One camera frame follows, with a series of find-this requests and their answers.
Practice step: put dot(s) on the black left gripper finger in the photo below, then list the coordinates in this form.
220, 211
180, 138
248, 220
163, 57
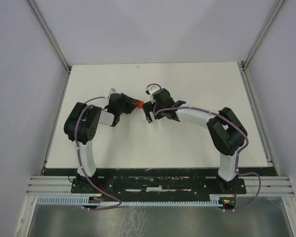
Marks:
129, 99
131, 107

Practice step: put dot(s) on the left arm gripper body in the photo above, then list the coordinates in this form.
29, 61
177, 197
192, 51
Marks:
125, 105

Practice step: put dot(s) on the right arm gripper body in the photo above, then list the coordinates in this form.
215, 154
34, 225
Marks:
148, 107

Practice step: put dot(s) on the orange round charging case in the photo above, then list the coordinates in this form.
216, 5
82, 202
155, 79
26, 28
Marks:
140, 104

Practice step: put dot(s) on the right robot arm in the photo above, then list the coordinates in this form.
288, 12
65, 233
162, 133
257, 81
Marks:
226, 131

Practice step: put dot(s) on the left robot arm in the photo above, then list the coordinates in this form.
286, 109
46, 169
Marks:
82, 123

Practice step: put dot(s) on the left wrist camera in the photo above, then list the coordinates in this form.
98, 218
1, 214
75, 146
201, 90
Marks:
112, 91

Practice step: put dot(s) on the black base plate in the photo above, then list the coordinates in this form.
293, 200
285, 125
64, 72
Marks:
120, 181

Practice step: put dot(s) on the left aluminium frame post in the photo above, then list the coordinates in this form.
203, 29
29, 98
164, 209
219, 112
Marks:
48, 32

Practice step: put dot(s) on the aluminium frame post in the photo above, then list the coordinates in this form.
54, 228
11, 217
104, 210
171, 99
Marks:
48, 32
266, 27

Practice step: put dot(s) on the right aluminium frame post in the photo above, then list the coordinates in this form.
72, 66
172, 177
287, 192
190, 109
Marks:
266, 27

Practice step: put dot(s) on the front aluminium rail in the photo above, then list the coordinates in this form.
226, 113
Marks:
264, 186

